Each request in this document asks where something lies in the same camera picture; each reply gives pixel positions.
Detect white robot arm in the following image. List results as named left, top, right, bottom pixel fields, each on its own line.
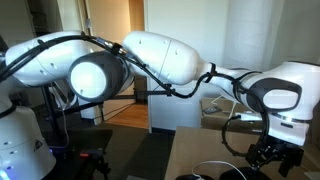
left=1, top=31, right=319, bottom=180

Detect cardboard box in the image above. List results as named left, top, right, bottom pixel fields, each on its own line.
left=200, top=97, right=262, bottom=134

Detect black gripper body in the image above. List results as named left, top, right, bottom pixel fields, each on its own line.
left=245, top=136, right=304, bottom=169

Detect white charger cable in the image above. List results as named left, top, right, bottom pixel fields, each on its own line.
left=191, top=160, right=248, bottom=180

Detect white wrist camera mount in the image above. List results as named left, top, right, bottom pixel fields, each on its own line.
left=236, top=113, right=262, bottom=121

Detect white floor lamp shade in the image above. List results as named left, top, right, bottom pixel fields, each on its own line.
left=223, top=0, right=273, bottom=70

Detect black phone on box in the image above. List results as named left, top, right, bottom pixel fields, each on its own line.
left=202, top=107, right=222, bottom=114

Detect black portable bag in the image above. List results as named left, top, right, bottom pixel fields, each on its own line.
left=175, top=167, right=271, bottom=180

